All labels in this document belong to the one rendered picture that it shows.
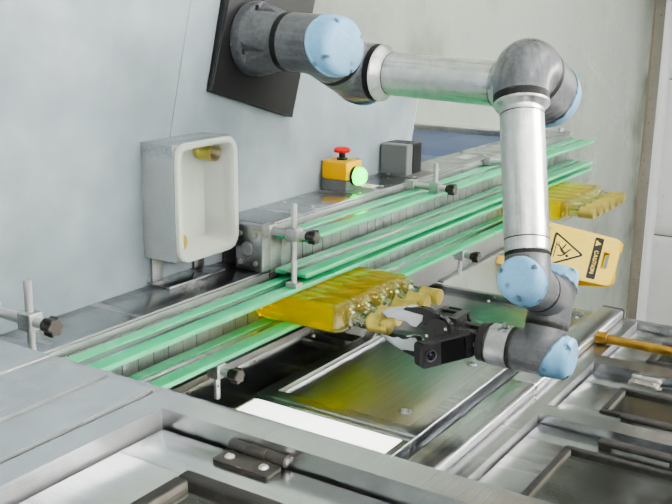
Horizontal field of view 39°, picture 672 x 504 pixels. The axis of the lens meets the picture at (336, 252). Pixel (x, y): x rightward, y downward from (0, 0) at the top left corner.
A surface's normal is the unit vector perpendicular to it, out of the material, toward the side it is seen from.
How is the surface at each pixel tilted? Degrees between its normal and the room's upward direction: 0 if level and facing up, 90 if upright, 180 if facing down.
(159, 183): 90
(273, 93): 3
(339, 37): 9
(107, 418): 90
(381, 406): 90
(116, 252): 0
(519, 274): 91
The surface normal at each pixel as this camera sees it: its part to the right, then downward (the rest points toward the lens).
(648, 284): -0.55, 0.21
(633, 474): 0.01, -0.97
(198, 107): 0.84, 0.15
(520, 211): -0.42, -0.22
